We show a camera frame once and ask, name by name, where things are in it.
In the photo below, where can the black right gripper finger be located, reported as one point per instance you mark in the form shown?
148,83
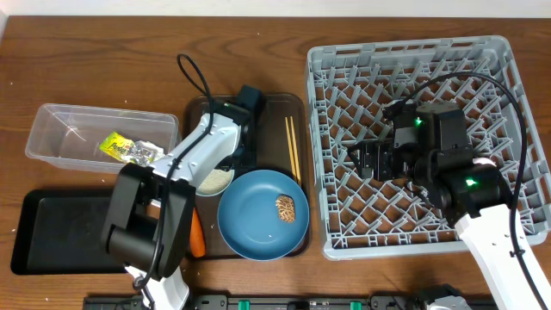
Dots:
358,162
363,146

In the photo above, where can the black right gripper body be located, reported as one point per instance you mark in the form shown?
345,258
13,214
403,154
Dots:
386,166

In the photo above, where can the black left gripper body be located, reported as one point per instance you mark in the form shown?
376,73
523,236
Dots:
240,151

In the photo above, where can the light blue rice bowl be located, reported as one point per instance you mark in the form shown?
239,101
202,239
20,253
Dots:
216,182

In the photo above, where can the pink cup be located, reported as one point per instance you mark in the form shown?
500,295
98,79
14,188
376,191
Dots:
484,163

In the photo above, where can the green snack wrapper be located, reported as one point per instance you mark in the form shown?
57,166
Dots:
127,150

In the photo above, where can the orange carrot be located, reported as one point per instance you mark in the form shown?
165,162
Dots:
196,238

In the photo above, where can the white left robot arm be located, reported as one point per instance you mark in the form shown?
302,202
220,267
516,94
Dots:
149,218

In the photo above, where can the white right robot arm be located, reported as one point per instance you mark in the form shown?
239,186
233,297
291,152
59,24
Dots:
431,149

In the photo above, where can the grey dishwasher rack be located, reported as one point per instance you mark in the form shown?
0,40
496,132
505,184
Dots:
346,87

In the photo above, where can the wooden chopstick left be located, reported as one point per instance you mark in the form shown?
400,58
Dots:
291,151

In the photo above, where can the wooden chopstick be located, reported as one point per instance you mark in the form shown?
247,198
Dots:
296,154
291,151

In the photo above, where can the wooden chopstick right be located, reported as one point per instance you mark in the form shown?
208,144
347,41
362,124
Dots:
296,154

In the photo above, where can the brown shiitake mushroom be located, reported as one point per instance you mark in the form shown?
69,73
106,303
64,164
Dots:
285,208

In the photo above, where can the large blue plate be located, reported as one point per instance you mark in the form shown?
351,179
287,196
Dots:
248,218

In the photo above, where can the clear plastic bin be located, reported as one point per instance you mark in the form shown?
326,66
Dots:
69,136

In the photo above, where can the black plastic bin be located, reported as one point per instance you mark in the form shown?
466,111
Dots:
59,234

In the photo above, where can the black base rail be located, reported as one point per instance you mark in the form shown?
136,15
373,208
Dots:
440,297

